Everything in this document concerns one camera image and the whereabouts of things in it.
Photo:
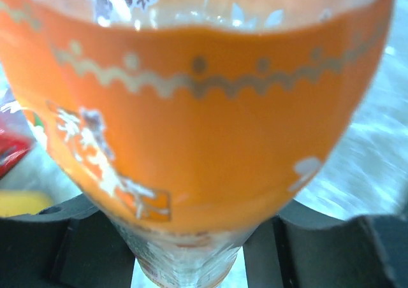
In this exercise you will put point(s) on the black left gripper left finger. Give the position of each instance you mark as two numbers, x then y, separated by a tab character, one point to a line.
72	244

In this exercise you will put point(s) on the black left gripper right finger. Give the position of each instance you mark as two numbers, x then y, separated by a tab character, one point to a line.
300	247

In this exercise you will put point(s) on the orange juice plastic bottle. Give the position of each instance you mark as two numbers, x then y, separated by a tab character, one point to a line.
190	122

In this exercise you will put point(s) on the yellow plastic basket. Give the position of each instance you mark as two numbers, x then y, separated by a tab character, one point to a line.
15	203

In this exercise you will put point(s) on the red snack bag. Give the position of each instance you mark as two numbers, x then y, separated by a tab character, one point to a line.
16	137

